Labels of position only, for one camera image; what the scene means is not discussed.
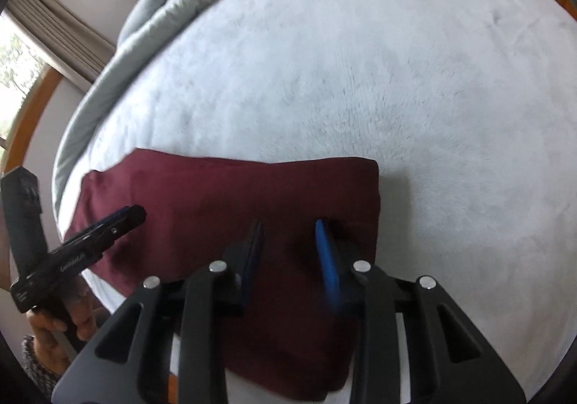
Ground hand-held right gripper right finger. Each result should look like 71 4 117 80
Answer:
314 218 527 404

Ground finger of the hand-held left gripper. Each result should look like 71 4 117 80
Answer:
63 205 147 261

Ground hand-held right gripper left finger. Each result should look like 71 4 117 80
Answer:
52 218 264 404

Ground maroon pants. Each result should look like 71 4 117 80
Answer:
63 147 382 402

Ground person's left forearm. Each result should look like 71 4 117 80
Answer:
20 334 61 396

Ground person's left hand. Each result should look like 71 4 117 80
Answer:
27 275 109 360

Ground light blue plush bed blanket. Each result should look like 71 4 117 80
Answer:
52 0 577 404

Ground beige curtain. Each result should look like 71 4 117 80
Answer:
6 0 115 85

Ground wooden window frame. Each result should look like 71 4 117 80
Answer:
0 66 61 175

